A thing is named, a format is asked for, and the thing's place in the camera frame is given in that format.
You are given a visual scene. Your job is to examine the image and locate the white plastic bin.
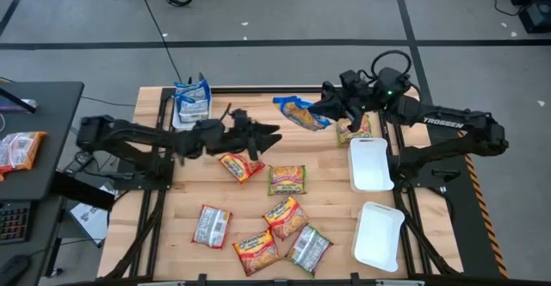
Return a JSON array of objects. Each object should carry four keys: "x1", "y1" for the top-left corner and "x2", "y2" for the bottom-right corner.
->
[
  {"x1": 350, "y1": 201, "x2": 406, "y2": 274},
  {"x1": 346, "y1": 136, "x2": 395, "y2": 194},
  {"x1": 171, "y1": 85, "x2": 213, "y2": 132}
]

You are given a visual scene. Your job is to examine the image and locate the blue ramen noodle pack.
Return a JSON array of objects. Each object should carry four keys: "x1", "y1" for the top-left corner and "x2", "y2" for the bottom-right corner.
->
[
  {"x1": 175, "y1": 94, "x2": 213, "y2": 124},
  {"x1": 173, "y1": 78, "x2": 213, "y2": 103},
  {"x1": 272, "y1": 95, "x2": 332, "y2": 132}
]

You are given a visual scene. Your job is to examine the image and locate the black computer monitor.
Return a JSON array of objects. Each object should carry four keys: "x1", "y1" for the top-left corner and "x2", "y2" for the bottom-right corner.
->
[{"x1": 0, "y1": 86, "x2": 39, "y2": 115}]

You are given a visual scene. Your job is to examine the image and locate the black equipment cable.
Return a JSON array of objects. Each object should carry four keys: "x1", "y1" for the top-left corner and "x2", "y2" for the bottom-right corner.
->
[{"x1": 493, "y1": 0, "x2": 524, "y2": 18}]

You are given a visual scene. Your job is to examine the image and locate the black desk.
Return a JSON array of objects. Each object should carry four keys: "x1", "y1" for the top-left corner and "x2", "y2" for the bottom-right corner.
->
[{"x1": 0, "y1": 81, "x2": 116, "y2": 286}]

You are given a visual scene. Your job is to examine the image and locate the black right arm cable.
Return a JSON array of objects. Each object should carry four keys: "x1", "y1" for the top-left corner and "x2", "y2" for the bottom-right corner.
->
[{"x1": 370, "y1": 49, "x2": 412, "y2": 80}]

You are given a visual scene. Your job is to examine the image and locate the white printed box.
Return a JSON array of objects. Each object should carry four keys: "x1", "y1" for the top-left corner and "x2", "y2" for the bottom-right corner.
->
[{"x1": 68, "y1": 182, "x2": 118, "y2": 248}]

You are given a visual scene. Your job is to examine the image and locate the black power adapter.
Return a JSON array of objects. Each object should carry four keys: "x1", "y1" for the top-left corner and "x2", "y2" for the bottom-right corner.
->
[{"x1": 64, "y1": 151, "x2": 94, "y2": 176}]

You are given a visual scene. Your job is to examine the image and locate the backlit computer keyboard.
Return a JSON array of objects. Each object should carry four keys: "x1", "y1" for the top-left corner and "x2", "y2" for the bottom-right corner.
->
[{"x1": 0, "y1": 202, "x2": 32, "y2": 246}]

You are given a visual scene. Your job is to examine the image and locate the black aluminium table frame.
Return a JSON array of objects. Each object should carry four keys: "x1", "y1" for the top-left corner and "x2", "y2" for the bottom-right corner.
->
[{"x1": 102, "y1": 73, "x2": 460, "y2": 286}]

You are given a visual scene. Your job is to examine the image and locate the red orange ramen noodle pack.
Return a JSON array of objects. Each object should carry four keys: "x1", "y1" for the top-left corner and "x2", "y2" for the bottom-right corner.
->
[
  {"x1": 262, "y1": 195, "x2": 311, "y2": 242},
  {"x1": 218, "y1": 151, "x2": 267, "y2": 184},
  {"x1": 191, "y1": 203, "x2": 233, "y2": 251},
  {"x1": 232, "y1": 228, "x2": 281, "y2": 277}
]

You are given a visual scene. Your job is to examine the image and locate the green red ramen noodle pack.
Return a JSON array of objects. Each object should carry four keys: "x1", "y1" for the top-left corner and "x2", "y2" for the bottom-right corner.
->
[
  {"x1": 335, "y1": 113, "x2": 374, "y2": 146},
  {"x1": 284, "y1": 224, "x2": 335, "y2": 278},
  {"x1": 266, "y1": 164, "x2": 308, "y2": 197}
]

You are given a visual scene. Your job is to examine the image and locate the thin black floor cable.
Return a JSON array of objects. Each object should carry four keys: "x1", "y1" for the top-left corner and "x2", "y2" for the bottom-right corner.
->
[{"x1": 80, "y1": 95, "x2": 138, "y2": 108}]

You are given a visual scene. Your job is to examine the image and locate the black panel with hazard stripes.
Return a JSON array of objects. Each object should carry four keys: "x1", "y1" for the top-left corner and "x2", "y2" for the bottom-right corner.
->
[{"x1": 424, "y1": 124, "x2": 510, "y2": 279}]

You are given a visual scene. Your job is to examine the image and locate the long black floor cable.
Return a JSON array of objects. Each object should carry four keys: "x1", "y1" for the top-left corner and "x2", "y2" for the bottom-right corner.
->
[{"x1": 134, "y1": 0, "x2": 184, "y2": 84}]

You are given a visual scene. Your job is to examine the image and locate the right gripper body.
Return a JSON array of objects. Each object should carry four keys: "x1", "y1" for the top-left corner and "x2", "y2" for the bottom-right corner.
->
[{"x1": 339, "y1": 69, "x2": 382, "y2": 115}]

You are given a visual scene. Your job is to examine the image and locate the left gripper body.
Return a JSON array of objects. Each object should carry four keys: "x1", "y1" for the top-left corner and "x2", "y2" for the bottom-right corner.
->
[{"x1": 209, "y1": 108, "x2": 259, "y2": 156}]

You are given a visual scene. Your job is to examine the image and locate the black computer mouse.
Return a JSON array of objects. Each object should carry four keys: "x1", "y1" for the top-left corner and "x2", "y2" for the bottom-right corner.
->
[{"x1": 0, "y1": 254, "x2": 31, "y2": 286}]

